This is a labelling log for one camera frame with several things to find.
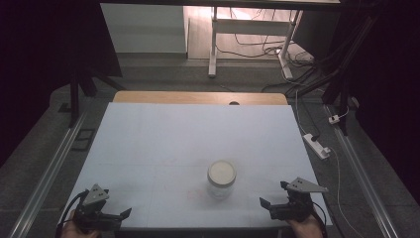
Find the aluminium floor rail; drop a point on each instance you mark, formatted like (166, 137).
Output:
(366, 185)
(46, 180)

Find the black rectangular floor frame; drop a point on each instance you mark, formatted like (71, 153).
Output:
(84, 140)

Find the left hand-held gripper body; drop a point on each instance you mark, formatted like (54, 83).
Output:
(92, 214)

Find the white desk frame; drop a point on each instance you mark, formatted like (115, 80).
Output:
(251, 27)

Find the white power strip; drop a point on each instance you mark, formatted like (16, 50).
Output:
(316, 146)

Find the person's right hand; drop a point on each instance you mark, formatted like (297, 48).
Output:
(305, 229)

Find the small white adapter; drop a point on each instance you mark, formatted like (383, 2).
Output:
(334, 119)

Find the wooden table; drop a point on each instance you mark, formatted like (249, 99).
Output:
(185, 97)

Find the white round jar lid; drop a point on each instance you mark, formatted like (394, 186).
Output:
(222, 172)

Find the white table cover sheet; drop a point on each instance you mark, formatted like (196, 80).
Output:
(185, 139)

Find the black curtain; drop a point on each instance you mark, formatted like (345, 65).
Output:
(396, 82)
(39, 59)

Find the black metal stand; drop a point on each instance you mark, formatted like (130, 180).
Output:
(341, 82)
(74, 99)

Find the clear glass jar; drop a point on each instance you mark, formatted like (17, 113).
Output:
(219, 193)

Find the person's left hand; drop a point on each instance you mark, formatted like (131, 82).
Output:
(74, 233)

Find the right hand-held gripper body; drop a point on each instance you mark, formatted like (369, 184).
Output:
(297, 208)

